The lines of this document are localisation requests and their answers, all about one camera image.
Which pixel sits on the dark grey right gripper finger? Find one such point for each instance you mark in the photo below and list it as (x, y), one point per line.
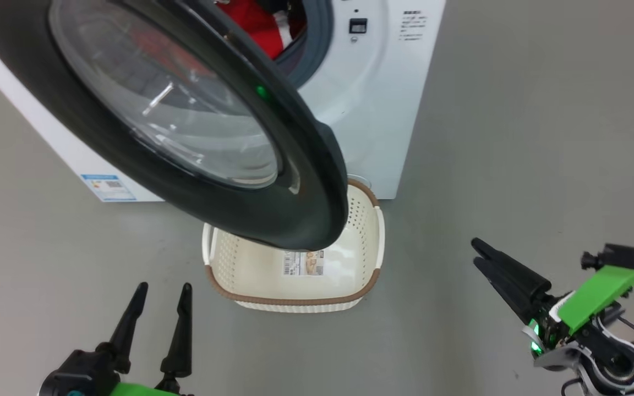
(509, 294)
(515, 272)

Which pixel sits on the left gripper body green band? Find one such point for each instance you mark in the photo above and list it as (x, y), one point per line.
(135, 390)

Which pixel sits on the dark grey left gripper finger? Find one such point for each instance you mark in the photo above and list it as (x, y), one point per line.
(127, 330)
(182, 346)

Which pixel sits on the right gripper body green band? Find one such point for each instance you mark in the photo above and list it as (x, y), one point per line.
(592, 300)

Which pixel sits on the dark grey round washer door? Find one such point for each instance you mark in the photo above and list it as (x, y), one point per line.
(306, 181)

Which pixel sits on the red and white garment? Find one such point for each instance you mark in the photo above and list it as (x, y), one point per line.
(251, 22)

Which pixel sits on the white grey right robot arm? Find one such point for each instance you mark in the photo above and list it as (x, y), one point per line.
(614, 368)

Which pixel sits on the barcode label in basket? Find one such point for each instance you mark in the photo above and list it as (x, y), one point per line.
(303, 263)

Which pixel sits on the cream perforated laundry basket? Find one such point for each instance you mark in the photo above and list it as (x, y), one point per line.
(361, 242)

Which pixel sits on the white front-load washing machine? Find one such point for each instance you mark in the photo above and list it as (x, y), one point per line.
(372, 110)

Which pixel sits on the blue energy label sticker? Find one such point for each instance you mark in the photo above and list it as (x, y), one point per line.
(108, 188)

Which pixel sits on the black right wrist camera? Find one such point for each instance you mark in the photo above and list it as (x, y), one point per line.
(617, 256)

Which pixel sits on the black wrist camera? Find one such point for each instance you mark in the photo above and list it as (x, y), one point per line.
(617, 256)
(80, 371)

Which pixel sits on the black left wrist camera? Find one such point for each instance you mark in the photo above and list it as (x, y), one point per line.
(80, 371)

